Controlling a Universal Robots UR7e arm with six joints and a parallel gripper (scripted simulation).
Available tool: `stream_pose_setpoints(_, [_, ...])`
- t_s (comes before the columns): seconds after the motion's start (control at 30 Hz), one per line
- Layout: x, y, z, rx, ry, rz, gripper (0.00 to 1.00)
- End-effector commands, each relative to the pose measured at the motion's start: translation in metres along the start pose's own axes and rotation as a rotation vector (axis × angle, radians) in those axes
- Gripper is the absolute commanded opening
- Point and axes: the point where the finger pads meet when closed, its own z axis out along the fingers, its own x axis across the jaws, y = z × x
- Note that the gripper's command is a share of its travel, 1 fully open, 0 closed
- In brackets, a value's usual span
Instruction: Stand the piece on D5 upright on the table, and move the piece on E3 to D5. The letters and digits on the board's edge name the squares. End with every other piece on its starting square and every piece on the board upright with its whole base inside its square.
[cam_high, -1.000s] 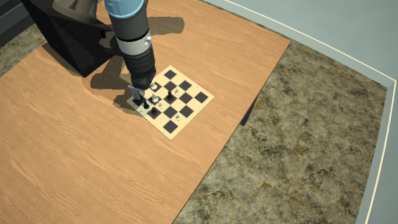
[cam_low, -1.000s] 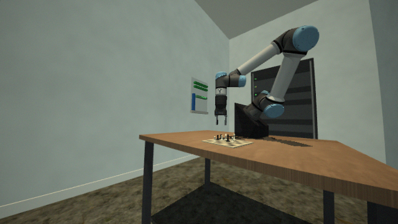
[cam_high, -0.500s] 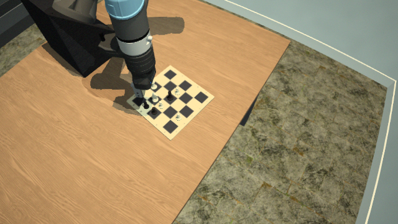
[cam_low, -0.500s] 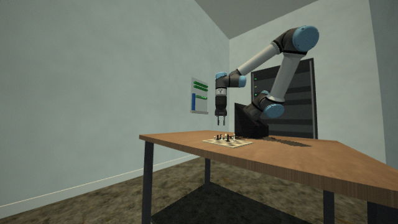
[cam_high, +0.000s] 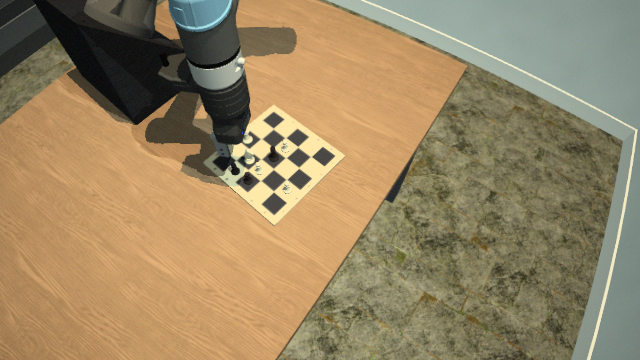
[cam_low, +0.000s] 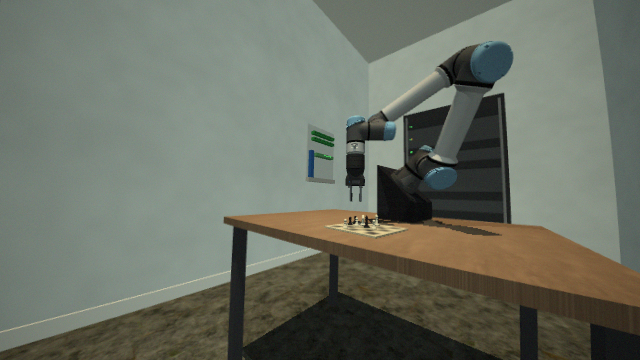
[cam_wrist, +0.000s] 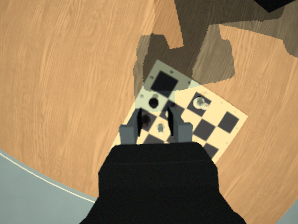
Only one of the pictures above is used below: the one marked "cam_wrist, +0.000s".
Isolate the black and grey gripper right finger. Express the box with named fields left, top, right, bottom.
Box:
left=168, top=107, right=193, bottom=143

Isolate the black chess pawn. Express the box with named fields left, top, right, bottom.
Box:
left=148, top=98, right=159, bottom=109
left=142, top=116, right=150, bottom=128

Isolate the cream and black chessboard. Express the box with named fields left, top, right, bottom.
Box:
left=123, top=60, right=248, bottom=163

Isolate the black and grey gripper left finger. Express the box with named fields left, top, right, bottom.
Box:
left=119, top=108, right=142, bottom=144

